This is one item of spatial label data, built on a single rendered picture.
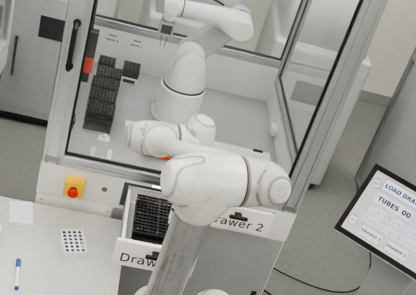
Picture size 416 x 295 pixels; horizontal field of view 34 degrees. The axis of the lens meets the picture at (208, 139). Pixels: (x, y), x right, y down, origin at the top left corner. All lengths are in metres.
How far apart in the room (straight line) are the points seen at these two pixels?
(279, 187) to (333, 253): 2.64
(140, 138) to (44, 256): 0.63
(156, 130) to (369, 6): 0.82
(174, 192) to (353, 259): 2.78
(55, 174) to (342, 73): 1.14
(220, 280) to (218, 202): 1.34
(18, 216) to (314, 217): 2.35
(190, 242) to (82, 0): 0.95
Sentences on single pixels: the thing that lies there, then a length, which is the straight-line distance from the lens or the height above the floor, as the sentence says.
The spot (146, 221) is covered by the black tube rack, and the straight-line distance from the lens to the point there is 2.57.
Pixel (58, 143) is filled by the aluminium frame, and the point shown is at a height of 1.04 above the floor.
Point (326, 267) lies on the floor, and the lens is 4.18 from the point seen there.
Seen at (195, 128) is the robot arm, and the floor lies 1.39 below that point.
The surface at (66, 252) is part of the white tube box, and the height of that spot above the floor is 0.80.
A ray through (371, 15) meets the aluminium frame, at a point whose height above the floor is 1.81.
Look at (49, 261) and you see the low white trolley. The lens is 2.53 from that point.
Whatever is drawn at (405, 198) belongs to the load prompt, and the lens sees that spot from 2.79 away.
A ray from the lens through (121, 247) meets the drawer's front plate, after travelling 2.44.
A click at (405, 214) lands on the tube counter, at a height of 1.11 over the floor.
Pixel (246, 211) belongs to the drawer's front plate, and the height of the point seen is 0.92.
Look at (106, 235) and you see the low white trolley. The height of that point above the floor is 0.76.
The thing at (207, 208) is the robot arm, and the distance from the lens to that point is 1.68.
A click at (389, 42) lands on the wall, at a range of 6.13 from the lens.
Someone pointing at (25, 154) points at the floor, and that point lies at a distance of 4.34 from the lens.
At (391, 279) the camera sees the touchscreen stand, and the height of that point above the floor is 0.83.
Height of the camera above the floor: 2.50
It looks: 31 degrees down
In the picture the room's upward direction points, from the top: 18 degrees clockwise
